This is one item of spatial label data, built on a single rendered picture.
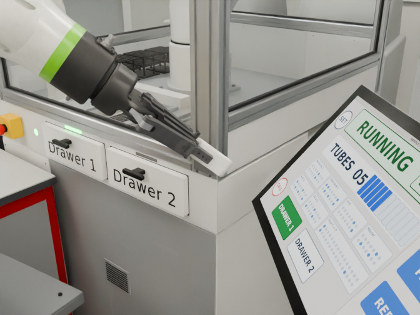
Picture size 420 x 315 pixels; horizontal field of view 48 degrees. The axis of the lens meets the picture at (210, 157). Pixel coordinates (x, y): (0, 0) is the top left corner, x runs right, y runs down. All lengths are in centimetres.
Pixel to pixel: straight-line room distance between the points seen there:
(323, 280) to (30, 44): 50
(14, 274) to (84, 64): 60
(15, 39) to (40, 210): 101
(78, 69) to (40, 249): 109
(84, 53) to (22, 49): 8
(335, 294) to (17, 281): 69
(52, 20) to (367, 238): 51
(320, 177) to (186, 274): 59
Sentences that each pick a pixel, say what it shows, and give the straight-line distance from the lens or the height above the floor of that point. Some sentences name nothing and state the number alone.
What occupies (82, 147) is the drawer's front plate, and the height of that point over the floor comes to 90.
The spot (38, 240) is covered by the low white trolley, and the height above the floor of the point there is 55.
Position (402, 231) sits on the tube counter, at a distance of 64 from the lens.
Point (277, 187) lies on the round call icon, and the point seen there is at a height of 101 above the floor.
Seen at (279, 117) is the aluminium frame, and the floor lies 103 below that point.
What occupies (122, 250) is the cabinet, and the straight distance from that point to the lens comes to 149.
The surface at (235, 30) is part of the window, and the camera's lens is 104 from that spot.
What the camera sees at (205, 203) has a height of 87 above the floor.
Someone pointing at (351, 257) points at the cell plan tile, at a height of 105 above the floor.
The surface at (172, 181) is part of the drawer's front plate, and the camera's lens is 115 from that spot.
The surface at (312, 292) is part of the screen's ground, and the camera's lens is 69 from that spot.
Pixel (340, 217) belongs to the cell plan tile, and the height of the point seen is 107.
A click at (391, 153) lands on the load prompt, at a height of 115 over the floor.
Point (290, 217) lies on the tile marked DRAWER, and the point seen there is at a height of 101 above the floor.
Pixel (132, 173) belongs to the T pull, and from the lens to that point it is 120.
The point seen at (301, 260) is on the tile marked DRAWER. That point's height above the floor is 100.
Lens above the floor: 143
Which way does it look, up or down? 24 degrees down
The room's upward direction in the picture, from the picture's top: straight up
